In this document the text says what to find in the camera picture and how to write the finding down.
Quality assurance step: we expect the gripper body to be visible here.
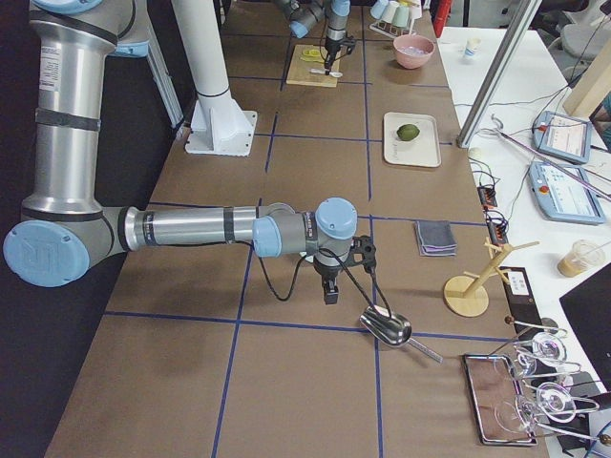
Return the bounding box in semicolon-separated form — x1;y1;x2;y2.
324;36;356;75
313;236;377;305

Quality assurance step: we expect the white plastic spoon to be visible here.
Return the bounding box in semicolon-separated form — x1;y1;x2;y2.
309;68;343;78

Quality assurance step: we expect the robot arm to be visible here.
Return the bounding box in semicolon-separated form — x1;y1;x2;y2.
273;0;356;75
3;1;375;304

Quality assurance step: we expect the pink bowl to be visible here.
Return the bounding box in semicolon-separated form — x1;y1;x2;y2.
392;34;435;70

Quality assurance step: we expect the yellow plastic knife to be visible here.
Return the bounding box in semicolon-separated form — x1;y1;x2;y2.
299;55;324;63

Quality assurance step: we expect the bamboo cutting board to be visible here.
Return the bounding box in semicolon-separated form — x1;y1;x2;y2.
285;44;339;88

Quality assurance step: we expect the cup rack with cups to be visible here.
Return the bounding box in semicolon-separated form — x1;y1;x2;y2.
369;0;422;38

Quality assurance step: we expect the grey folded cloth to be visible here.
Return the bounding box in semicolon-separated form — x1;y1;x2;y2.
415;219;457;257

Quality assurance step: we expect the clear ice cubes pile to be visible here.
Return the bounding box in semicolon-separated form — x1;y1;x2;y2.
395;45;432;58

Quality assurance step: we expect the metal scoop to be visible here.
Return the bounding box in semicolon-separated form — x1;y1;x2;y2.
360;306;443;364

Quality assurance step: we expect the wooden mug tree stand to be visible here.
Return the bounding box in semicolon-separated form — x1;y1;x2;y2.
443;238;539;318

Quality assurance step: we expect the green avocado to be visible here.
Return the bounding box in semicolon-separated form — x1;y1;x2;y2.
396;124;420;142

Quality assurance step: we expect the cream rabbit tray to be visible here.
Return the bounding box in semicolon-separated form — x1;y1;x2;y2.
383;112;441;168

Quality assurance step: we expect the white pillar with base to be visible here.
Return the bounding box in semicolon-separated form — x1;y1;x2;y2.
172;0;257;156

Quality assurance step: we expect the lower teach pendant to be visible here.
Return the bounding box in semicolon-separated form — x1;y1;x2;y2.
528;161;606;225

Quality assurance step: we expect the teach pendant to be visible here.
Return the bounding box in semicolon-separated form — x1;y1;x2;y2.
528;161;606;225
533;111;593;164

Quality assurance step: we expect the black framed tray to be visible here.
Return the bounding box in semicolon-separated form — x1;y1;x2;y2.
462;354;537;448

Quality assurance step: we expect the iced coffee cup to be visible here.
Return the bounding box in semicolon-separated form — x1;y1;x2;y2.
557;239;606;278

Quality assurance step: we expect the glass rack with glasses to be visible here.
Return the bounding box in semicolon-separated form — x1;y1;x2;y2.
493;316;610;448

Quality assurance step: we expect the upper teach pendant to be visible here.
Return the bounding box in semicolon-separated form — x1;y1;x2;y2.
533;111;593;164

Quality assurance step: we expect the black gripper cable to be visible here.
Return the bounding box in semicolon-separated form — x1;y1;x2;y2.
237;240;397;320

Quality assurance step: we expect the aluminium frame post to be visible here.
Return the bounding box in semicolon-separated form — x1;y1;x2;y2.
456;0;541;149

